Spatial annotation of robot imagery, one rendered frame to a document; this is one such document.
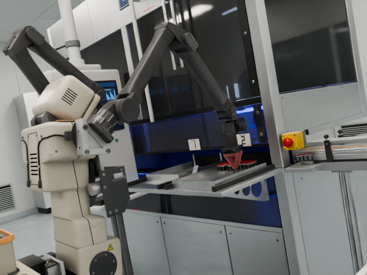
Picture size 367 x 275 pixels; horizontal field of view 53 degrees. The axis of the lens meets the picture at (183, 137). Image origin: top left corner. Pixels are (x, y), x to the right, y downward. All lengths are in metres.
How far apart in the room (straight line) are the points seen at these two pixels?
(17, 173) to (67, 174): 5.52
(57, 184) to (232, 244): 1.06
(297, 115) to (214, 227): 0.75
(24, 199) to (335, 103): 5.63
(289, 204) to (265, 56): 0.66
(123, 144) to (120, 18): 0.79
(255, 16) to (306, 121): 0.56
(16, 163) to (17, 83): 1.38
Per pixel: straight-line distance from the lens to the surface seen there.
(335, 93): 2.18
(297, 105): 1.82
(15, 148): 6.79
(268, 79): 1.66
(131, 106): 1.20
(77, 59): 2.28
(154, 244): 2.56
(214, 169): 1.80
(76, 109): 1.29
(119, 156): 2.30
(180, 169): 2.10
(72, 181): 1.30
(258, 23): 1.69
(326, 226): 2.02
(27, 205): 6.87
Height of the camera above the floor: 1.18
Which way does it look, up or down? 3 degrees down
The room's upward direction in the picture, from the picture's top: 10 degrees counter-clockwise
